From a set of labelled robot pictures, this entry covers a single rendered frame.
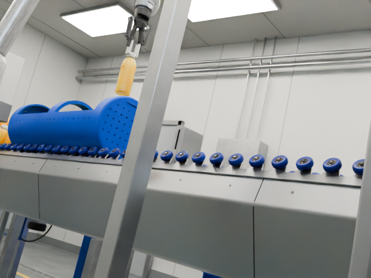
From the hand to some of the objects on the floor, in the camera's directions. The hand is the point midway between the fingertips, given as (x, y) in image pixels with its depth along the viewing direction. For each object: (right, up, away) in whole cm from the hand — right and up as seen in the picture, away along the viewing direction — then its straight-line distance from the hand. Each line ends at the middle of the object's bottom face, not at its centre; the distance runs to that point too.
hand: (132, 49), depth 206 cm
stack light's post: (-94, -151, +79) cm, 194 cm away
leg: (-82, -143, +28) cm, 167 cm away
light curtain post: (-8, -133, -100) cm, 166 cm away
